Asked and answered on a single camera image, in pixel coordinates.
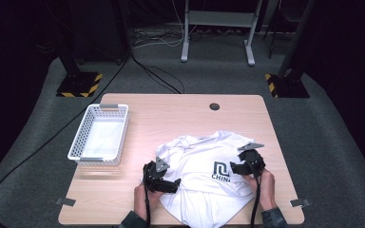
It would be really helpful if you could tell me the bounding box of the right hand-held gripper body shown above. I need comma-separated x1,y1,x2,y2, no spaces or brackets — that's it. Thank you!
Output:
236,142,267,179

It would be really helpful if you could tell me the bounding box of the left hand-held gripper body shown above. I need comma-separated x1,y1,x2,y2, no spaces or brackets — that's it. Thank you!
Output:
142,156,173,194

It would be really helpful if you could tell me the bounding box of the white t-shirt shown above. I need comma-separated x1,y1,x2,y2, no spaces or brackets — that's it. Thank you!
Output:
154,129,259,228

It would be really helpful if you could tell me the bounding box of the white plastic basket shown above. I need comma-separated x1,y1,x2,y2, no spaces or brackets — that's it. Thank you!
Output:
67,103,130,166

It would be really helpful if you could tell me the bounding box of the striped black stand base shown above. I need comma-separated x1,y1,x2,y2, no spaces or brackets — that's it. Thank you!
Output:
55,71,104,99
264,72,311,99

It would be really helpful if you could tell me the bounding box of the black cabinet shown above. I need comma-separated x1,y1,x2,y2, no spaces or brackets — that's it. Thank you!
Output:
67,0,131,64

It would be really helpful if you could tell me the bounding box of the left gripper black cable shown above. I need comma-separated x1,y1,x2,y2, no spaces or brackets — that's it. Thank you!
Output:
143,177,152,228

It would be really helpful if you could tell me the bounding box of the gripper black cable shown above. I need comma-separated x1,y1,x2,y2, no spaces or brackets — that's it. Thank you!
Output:
143,177,152,228
248,160,264,228

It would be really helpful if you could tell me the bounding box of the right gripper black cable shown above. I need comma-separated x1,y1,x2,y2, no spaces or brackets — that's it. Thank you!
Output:
248,160,264,228

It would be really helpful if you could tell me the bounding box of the grey table edge bracket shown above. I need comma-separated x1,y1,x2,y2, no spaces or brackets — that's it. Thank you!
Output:
289,198,312,209
55,197,77,207

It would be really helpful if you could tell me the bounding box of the thin black floor cable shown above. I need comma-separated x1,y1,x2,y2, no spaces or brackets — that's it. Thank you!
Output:
130,55,185,95

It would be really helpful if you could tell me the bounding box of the long black floor cable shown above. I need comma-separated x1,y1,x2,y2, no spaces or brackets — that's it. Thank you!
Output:
0,53,131,228

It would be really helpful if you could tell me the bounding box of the black stand post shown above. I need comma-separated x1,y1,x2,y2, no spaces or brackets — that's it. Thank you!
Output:
276,0,317,79
55,0,82,77

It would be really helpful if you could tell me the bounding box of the tangle of floor cables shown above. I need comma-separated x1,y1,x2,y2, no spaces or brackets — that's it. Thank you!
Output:
132,27,185,50

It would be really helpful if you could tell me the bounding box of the white metal desk frame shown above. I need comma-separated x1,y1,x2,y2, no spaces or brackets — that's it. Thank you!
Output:
180,0,264,67

